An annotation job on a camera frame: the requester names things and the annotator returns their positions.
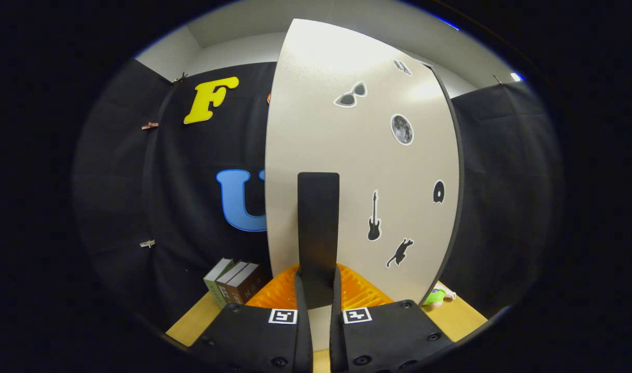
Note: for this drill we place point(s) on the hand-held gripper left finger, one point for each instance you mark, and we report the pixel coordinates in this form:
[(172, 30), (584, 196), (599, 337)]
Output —
[(305, 342)]

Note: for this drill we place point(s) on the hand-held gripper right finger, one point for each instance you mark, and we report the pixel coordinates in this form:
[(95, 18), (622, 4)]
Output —
[(337, 342)]

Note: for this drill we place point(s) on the beige cabinet door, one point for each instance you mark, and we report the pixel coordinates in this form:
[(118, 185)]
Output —
[(357, 166)]

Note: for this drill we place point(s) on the brown book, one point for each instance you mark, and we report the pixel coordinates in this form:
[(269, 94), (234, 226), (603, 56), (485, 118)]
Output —
[(248, 287)]

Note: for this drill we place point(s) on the grey book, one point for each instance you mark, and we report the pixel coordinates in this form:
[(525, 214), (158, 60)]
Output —
[(233, 272)]

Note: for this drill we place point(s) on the green plush toy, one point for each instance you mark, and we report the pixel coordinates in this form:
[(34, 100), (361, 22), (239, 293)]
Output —
[(434, 296)]

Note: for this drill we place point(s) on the black backdrop cloth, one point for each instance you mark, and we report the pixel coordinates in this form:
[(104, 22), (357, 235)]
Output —
[(191, 207)]

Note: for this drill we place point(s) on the silver clip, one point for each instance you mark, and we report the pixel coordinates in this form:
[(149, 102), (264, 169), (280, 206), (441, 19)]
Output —
[(147, 243)]

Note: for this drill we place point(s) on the copper clip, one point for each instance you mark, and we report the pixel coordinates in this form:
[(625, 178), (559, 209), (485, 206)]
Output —
[(150, 125)]

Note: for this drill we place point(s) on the small ceiling light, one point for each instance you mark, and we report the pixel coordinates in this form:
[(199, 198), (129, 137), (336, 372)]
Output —
[(517, 77)]

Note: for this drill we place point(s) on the long ceiling light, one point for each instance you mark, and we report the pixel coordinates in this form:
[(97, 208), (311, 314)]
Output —
[(448, 23)]

